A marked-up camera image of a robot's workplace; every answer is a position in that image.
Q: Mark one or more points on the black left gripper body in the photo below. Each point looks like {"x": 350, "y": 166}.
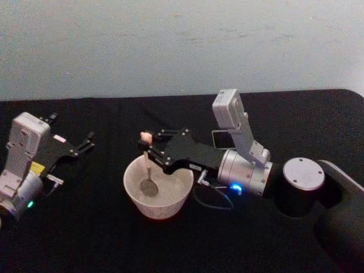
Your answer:
{"x": 54, "y": 153}

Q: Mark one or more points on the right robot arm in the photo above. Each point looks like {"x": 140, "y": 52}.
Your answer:
{"x": 304, "y": 173}

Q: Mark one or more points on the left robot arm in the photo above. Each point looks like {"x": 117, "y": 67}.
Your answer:
{"x": 22, "y": 136}

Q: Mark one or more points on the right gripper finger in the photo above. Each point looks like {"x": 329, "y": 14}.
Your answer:
{"x": 155, "y": 155}
{"x": 170, "y": 133}

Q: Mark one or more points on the white round bowl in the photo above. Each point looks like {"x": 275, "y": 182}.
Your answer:
{"x": 170, "y": 199}

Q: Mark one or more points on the black table cloth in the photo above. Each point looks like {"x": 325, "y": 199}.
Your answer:
{"x": 99, "y": 241}

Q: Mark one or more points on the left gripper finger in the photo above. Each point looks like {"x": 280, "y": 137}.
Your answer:
{"x": 50, "y": 117}
{"x": 84, "y": 146}

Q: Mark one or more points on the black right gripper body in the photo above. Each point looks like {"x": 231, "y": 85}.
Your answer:
{"x": 193, "y": 153}

